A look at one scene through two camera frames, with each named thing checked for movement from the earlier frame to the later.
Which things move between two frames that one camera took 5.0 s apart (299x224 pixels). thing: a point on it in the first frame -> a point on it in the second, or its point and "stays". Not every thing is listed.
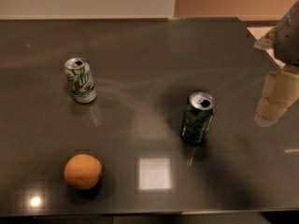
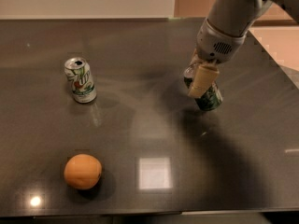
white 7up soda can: (82, 84) stays
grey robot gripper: (289, 39) -> (215, 46)
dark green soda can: (197, 117) -> (212, 99)
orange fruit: (82, 172) stays
